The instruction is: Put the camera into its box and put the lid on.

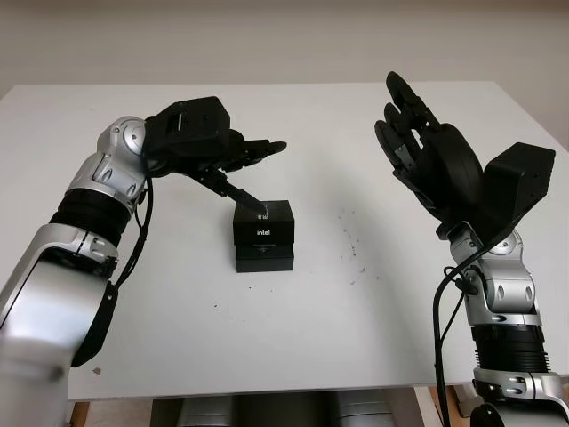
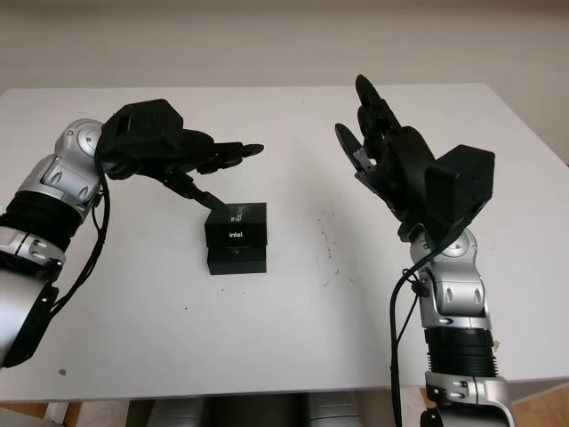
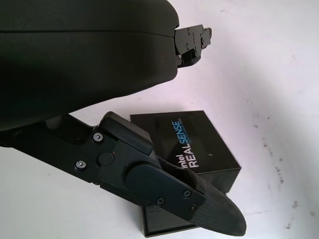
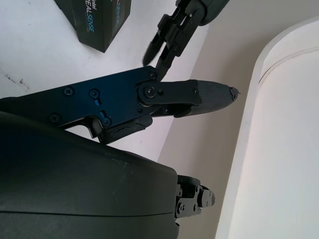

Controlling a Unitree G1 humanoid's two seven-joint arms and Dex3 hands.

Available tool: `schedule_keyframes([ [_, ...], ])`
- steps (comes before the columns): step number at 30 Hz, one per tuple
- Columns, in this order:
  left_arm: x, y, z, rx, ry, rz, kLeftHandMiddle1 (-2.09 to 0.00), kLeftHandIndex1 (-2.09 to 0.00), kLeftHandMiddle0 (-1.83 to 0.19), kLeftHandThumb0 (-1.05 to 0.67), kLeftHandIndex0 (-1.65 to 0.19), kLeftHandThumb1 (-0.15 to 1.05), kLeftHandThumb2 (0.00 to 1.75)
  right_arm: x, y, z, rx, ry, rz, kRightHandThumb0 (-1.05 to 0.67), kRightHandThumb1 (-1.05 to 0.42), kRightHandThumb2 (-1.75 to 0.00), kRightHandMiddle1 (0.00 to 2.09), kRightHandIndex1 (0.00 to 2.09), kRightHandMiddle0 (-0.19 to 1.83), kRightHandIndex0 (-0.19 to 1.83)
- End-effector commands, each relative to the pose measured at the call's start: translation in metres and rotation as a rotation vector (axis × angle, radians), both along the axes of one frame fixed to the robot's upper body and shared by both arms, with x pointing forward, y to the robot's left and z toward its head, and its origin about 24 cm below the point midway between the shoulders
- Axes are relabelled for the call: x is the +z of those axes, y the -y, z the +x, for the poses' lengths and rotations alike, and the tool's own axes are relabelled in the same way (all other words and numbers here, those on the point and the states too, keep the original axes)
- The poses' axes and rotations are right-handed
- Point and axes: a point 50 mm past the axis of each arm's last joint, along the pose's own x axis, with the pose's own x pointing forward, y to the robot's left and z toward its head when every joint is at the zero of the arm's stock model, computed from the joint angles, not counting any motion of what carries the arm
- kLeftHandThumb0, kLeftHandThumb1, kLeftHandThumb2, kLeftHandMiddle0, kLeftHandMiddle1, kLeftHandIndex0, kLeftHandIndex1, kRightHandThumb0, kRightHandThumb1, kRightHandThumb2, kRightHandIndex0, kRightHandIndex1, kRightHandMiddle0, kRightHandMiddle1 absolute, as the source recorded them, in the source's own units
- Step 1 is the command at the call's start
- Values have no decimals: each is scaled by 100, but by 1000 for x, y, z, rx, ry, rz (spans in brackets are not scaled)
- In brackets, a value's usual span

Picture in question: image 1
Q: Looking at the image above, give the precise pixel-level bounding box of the white table leg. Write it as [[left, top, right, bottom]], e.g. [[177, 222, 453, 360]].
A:
[[413, 385, 446, 427]]

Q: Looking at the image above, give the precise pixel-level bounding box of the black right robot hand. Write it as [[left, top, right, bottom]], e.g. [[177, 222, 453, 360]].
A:
[[373, 70, 486, 224]]

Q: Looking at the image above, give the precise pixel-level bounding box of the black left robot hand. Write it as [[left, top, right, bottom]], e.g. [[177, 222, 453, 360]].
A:
[[145, 127, 289, 214]]

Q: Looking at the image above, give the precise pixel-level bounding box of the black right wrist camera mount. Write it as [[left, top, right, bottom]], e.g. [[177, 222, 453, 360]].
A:
[[481, 141, 557, 242]]

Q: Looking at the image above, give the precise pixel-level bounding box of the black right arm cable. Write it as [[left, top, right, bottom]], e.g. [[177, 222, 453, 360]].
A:
[[432, 239, 495, 427]]

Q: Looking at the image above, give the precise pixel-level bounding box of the black intel box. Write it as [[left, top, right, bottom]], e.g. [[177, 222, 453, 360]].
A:
[[231, 199, 297, 246]]

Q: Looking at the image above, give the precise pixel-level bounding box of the black camera box base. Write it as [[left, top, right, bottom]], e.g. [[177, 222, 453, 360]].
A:
[[234, 241, 296, 274]]

